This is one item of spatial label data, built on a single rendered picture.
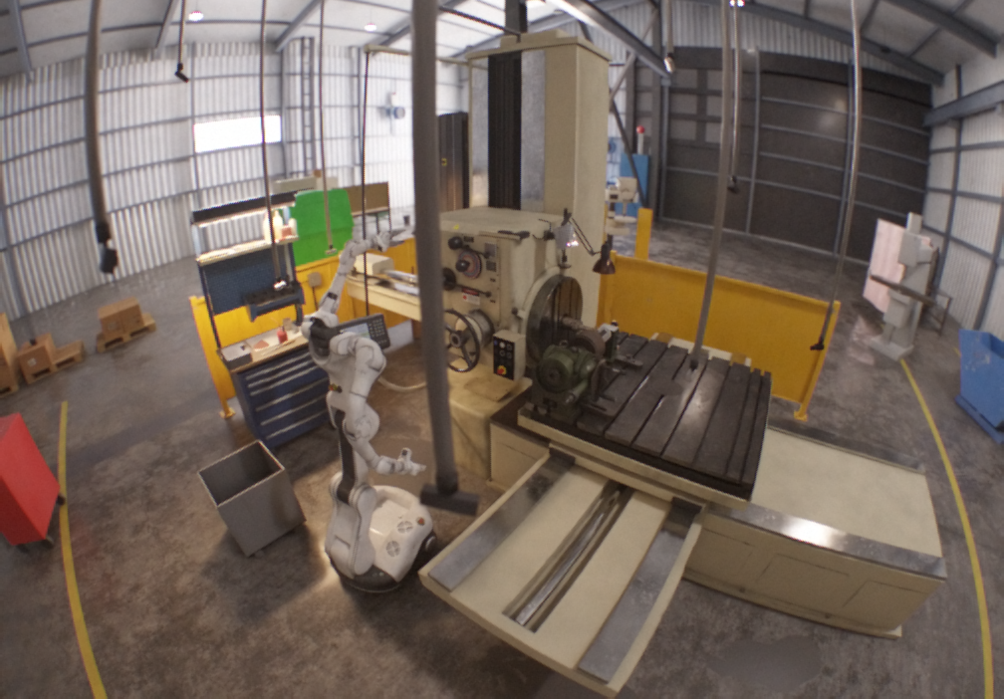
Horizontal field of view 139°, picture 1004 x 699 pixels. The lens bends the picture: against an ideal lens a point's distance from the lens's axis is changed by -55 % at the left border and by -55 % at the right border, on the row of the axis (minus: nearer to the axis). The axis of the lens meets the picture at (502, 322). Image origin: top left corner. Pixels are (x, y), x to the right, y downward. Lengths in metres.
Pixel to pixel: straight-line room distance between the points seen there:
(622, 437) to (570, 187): 1.53
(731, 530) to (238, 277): 3.83
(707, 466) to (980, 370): 5.35
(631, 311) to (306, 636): 4.15
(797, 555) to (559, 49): 3.27
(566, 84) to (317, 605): 3.49
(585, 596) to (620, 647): 0.28
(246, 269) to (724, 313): 4.38
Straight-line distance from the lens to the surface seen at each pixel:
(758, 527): 2.46
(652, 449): 2.05
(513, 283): 2.19
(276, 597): 2.85
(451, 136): 3.25
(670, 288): 4.39
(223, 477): 3.10
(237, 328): 4.34
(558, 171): 2.69
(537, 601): 1.78
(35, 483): 4.28
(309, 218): 5.89
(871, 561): 2.69
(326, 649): 2.59
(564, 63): 2.74
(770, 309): 4.29
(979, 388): 6.80
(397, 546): 2.47
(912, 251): 7.02
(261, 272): 3.62
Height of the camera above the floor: 2.28
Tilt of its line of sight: 23 degrees down
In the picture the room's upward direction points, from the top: straight up
